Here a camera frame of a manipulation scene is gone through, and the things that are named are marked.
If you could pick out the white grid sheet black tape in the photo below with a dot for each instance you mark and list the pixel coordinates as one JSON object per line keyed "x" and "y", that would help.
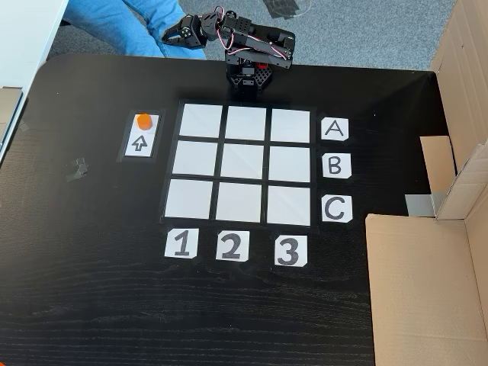
{"x": 243, "y": 162}

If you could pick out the paper sheet number 2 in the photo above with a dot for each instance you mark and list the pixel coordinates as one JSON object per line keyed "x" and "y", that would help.
{"x": 232, "y": 245}

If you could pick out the paper sheet letter C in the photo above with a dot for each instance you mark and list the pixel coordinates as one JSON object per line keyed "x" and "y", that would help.
{"x": 336, "y": 208}

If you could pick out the paper sheet letter B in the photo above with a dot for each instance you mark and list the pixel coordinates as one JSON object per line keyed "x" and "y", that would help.
{"x": 336, "y": 165}

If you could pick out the paper sheet number 1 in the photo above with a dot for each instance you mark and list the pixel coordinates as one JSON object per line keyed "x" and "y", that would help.
{"x": 182, "y": 243}

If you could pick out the paper sheet number 3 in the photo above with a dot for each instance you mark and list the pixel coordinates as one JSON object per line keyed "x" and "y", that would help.
{"x": 291, "y": 250}

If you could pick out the seated person's legs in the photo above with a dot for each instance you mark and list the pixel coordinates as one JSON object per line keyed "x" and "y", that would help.
{"x": 129, "y": 26}

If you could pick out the black tape patch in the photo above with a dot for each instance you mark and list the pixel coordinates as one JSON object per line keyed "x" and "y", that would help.
{"x": 282, "y": 7}

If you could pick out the white desk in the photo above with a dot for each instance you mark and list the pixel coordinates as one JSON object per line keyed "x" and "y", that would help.
{"x": 23, "y": 45}

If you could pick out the round orange token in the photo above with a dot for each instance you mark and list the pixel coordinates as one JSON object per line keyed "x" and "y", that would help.
{"x": 144, "y": 121}

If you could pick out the brown cardboard screen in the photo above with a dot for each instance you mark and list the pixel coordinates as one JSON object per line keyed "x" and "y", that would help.
{"x": 427, "y": 289}

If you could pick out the white arrow paper sheet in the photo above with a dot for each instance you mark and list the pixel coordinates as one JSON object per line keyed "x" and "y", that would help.
{"x": 140, "y": 143}

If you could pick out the paper sheet letter A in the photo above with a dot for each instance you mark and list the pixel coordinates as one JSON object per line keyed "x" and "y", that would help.
{"x": 334, "y": 129}

